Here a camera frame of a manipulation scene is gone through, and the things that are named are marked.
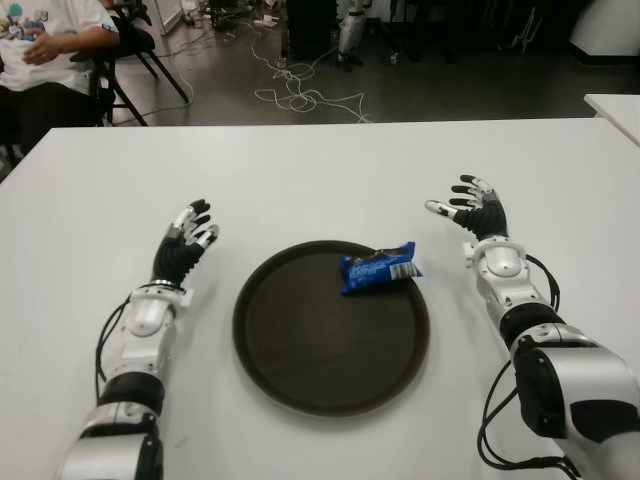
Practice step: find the silver folding frame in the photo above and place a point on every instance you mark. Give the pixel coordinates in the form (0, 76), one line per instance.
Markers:
(527, 30)

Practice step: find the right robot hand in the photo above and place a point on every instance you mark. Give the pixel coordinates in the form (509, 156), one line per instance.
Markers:
(482, 217)

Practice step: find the white side table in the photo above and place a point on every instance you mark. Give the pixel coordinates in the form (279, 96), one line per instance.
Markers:
(620, 112)

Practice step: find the black folding chair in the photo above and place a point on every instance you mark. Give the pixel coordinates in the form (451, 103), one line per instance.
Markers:
(132, 37)

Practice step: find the round dark brown tray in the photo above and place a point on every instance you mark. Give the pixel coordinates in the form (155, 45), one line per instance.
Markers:
(330, 330)

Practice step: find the black cabinet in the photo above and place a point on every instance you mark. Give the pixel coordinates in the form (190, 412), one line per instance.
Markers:
(310, 30)

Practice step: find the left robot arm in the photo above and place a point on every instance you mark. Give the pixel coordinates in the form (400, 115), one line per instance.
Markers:
(135, 360)

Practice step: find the blue Oreo packet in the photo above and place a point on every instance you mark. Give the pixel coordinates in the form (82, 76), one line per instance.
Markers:
(380, 267)

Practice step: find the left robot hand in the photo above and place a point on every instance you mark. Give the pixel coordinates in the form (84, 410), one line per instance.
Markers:
(175, 260)

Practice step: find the white framed panel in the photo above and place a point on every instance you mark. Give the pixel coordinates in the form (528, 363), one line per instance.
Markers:
(167, 15)

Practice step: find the white power strip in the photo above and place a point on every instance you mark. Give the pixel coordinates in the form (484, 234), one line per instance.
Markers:
(267, 21)

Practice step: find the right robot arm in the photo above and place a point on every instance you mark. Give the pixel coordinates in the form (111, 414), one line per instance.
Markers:
(540, 350)

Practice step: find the seated person white t-shirt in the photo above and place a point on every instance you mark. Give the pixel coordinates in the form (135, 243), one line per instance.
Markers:
(40, 70)

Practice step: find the white column black base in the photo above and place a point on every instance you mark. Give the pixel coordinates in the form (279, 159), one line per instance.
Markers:
(610, 25)

